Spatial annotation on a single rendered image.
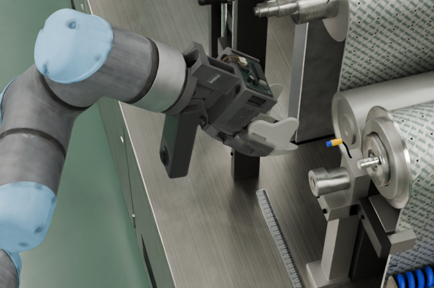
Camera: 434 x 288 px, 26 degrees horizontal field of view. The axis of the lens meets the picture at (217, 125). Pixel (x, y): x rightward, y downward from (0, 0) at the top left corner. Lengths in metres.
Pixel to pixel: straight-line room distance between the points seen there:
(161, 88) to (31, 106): 0.14
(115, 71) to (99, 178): 1.92
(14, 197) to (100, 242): 1.81
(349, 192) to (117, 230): 1.44
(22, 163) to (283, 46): 1.08
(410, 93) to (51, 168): 0.65
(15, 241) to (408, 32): 0.72
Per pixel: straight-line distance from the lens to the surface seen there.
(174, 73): 1.01
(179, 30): 1.99
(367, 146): 1.34
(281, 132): 1.13
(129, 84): 0.99
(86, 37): 0.95
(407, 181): 1.29
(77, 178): 2.89
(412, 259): 1.48
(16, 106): 1.02
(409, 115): 1.31
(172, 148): 1.10
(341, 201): 1.42
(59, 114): 1.02
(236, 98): 1.05
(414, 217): 1.37
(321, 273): 1.62
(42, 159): 0.97
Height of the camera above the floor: 2.28
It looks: 50 degrees down
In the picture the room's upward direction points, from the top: straight up
